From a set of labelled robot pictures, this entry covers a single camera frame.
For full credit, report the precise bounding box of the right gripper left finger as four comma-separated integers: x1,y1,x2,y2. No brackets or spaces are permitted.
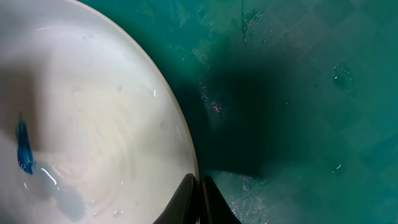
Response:
154,174,198,224

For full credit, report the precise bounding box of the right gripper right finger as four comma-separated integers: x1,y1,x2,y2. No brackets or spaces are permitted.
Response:
200,176,241,224

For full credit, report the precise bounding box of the light blue plate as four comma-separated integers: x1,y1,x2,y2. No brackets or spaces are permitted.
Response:
1,0,197,223

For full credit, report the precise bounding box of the teal plastic tray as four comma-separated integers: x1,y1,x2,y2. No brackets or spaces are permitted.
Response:
88,0,397,223

